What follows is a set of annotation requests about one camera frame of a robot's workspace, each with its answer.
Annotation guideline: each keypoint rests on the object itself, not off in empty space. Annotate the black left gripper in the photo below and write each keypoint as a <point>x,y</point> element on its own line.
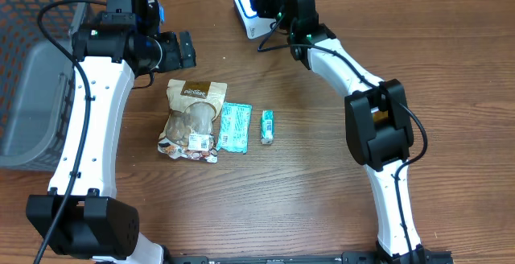
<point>170,60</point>

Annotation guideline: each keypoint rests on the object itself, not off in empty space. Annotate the brown white snack bag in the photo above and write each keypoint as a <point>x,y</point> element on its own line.
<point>193,108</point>

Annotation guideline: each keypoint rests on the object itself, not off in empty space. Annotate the mint green tissue pack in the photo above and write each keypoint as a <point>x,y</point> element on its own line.
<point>234,127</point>

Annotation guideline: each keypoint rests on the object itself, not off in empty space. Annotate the teal white tissue pack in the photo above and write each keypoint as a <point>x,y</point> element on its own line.
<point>267,127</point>

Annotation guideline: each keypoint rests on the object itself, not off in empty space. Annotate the yellow drink bottle grey cap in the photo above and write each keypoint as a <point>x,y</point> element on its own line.
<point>380,116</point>

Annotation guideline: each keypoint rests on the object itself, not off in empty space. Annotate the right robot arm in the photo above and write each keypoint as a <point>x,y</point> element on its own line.
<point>382,149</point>

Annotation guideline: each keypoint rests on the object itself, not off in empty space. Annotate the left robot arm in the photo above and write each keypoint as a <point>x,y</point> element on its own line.
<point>80,214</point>

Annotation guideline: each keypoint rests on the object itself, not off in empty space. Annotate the white barcode scanner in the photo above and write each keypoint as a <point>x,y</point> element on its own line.
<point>254,26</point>

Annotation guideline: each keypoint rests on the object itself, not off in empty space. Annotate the dark grey plastic basket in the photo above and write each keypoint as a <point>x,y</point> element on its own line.
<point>37,81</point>

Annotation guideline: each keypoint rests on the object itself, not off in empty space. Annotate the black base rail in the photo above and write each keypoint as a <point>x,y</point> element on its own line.
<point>345,258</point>

